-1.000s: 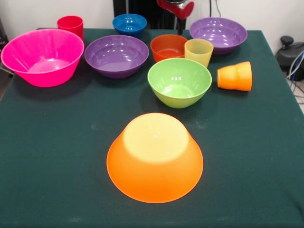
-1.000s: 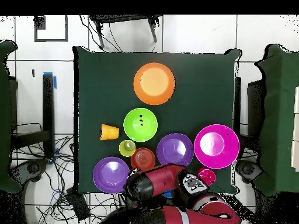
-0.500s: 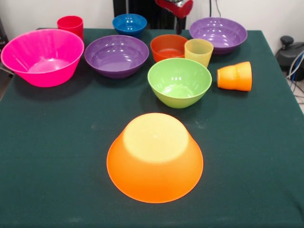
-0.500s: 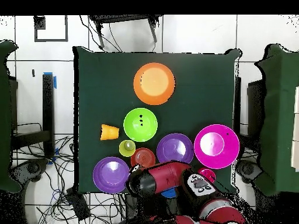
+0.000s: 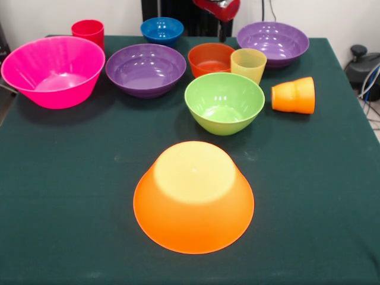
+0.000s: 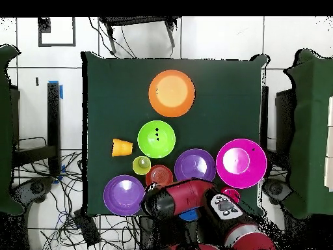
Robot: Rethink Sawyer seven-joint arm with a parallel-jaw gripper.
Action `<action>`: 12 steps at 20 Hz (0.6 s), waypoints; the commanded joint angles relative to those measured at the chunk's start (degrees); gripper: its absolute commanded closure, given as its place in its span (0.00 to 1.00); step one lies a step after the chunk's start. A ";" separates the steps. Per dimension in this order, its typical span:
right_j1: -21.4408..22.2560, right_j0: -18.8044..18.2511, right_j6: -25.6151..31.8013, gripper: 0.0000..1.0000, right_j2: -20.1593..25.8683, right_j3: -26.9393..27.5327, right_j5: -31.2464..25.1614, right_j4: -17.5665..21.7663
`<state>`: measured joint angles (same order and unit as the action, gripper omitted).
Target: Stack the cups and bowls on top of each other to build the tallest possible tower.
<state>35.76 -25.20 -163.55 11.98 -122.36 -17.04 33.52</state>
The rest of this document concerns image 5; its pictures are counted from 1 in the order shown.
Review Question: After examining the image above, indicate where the tangle of floor cables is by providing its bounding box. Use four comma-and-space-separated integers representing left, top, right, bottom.
357, 64, 380, 131

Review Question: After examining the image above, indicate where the large pink bowl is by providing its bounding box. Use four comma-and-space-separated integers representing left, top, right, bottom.
0, 35, 106, 110

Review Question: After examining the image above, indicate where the small orange bowl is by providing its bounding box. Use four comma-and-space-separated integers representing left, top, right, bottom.
188, 43, 236, 78

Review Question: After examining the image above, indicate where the blue bowl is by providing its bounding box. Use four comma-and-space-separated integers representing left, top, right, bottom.
140, 17, 185, 48

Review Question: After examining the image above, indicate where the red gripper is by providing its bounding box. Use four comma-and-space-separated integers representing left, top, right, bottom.
192, 0, 241, 43

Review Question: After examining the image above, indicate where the red cup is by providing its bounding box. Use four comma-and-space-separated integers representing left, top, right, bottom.
71, 19, 105, 50

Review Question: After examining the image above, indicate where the purple bowl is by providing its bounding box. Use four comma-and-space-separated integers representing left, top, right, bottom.
236, 21, 310, 70
105, 43, 187, 99

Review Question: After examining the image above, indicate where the green bowl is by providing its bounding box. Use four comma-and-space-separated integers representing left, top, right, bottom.
184, 72, 266, 137

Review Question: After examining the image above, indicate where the black wall cable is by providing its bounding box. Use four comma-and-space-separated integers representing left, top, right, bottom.
259, 0, 277, 22

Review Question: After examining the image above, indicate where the yellow cup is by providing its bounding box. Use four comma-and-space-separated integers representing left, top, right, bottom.
230, 48, 268, 86

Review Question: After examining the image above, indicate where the dark green table cloth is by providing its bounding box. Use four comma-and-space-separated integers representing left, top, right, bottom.
0, 34, 380, 285

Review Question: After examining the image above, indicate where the large orange bowl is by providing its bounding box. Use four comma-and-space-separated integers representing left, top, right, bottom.
133, 141, 255, 255

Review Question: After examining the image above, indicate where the orange cup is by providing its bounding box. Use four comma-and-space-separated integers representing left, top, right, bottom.
271, 76, 316, 115

